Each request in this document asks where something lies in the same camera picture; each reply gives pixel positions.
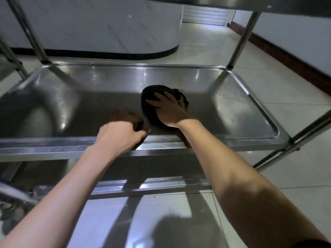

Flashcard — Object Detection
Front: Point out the black shirt sleeve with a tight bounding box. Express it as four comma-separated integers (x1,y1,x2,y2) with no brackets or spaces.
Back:
292,239,331,248

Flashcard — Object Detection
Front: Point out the person's right forearm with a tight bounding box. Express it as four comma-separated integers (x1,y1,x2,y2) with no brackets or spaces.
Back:
178,118,329,248

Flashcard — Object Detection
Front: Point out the person's left forearm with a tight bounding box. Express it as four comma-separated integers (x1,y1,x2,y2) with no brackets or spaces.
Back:
0,146,117,248

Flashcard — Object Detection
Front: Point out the person's right hand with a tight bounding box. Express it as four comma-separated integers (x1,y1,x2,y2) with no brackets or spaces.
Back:
146,91,194,128

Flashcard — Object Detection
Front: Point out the brown wall skirting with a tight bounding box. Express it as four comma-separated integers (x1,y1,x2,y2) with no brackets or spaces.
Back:
227,22,331,96

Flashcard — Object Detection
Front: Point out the white marble counter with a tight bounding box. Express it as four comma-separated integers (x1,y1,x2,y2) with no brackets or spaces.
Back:
0,0,184,60

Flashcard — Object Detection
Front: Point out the person's left hand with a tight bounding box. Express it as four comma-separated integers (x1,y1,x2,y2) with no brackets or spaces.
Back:
94,110,150,158

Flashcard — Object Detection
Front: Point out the white slatted panel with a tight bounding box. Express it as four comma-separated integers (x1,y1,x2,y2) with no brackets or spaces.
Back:
182,5,236,26

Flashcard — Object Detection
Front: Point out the grey and yellow cleaning cloth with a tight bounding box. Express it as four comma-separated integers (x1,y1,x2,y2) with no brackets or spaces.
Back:
141,84,189,127

